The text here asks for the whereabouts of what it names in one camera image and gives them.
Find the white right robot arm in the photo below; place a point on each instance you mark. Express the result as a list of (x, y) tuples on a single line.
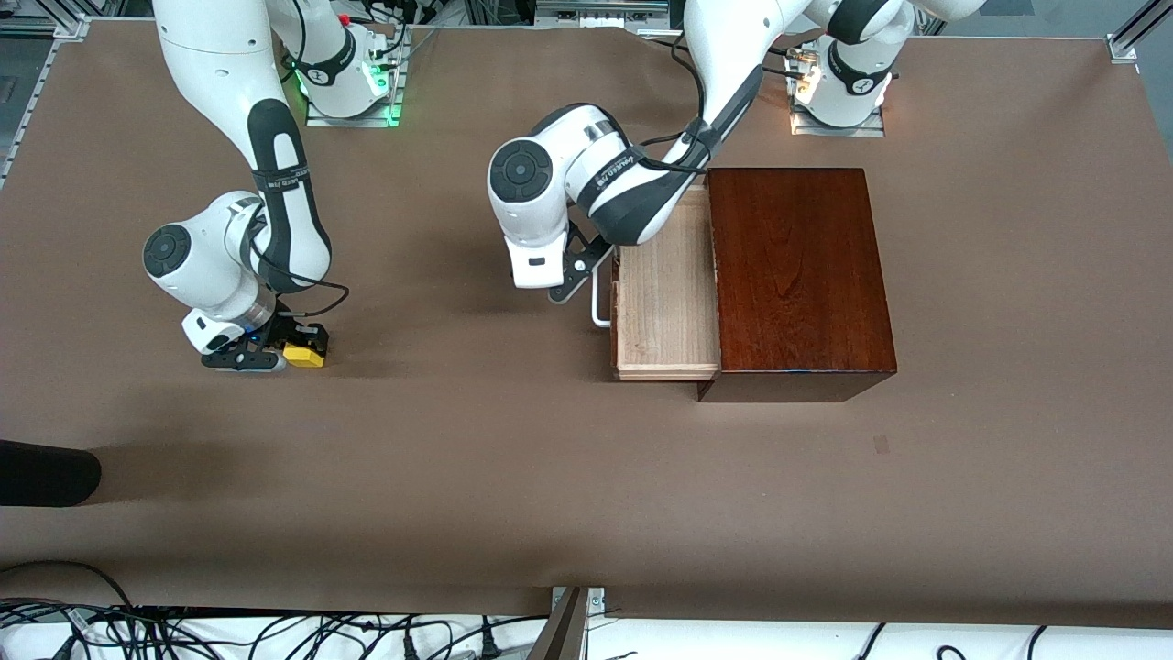
[(211, 73)]

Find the yellow cube block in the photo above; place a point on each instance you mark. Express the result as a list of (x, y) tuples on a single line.
[(304, 356)]

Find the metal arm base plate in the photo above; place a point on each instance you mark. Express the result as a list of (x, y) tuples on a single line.
[(367, 121), (838, 131)]

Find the metal equipment rack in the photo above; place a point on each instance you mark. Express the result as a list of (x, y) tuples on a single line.
[(596, 11)]

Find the light wood drawer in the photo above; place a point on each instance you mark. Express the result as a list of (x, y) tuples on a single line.
[(669, 339)]

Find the dark brown wooden cabinet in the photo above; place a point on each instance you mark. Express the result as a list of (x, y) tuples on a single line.
[(797, 275)]

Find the grey metal post with bracket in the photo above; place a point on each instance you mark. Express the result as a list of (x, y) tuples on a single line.
[(564, 632)]

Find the aluminium frame rail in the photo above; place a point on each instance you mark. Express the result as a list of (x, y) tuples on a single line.
[(1123, 48), (69, 27)]

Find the black ribbed cylinder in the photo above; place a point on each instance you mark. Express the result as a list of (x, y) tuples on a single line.
[(46, 472)]

